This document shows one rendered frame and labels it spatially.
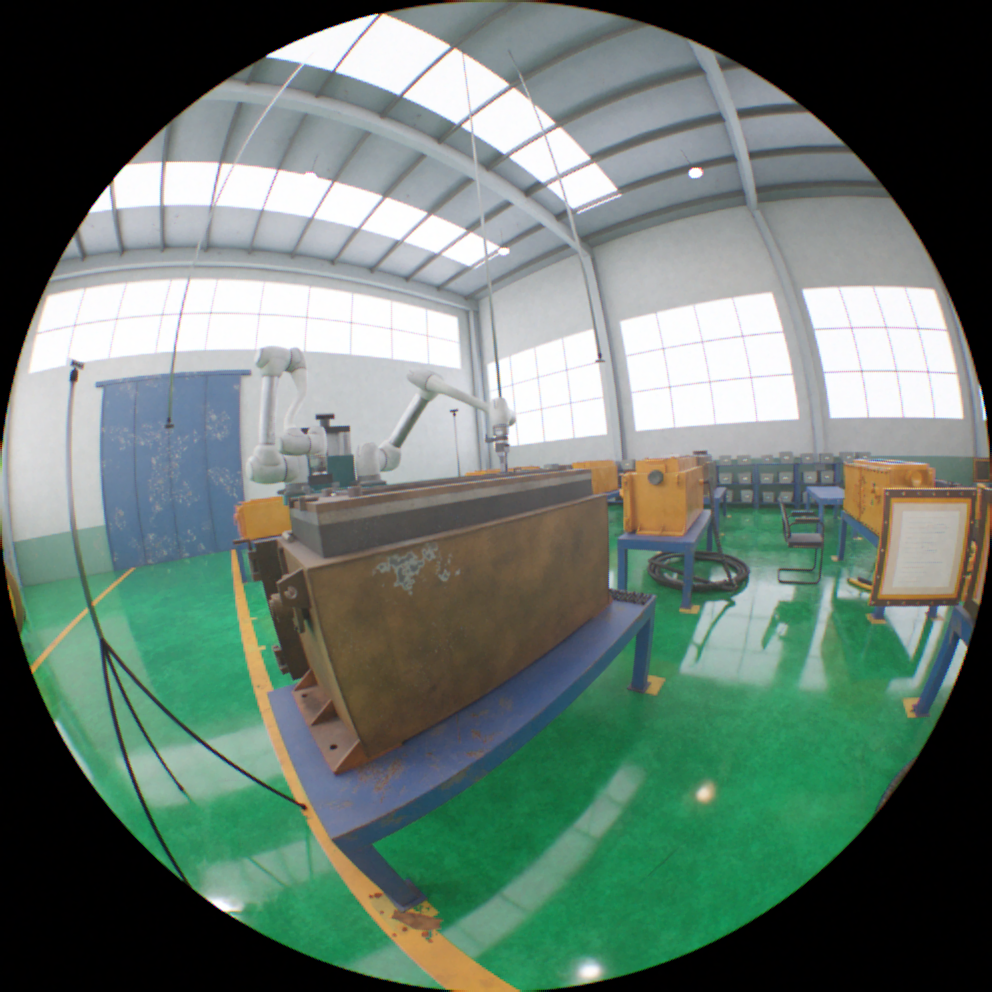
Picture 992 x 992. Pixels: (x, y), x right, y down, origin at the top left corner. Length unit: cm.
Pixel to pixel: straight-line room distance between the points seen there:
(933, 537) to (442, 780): 219
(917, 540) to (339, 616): 227
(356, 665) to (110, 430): 1020
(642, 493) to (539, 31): 805
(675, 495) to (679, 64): 839
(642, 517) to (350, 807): 325
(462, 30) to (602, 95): 312
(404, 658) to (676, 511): 289
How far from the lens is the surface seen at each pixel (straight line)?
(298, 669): 147
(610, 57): 841
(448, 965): 143
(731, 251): 1151
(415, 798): 95
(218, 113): 911
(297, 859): 172
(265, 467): 188
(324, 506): 82
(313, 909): 161
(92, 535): 1088
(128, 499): 1030
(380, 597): 83
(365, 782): 102
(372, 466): 209
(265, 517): 607
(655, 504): 340
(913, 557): 201
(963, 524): 215
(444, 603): 94
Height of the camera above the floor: 140
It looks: 5 degrees down
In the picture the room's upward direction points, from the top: 5 degrees counter-clockwise
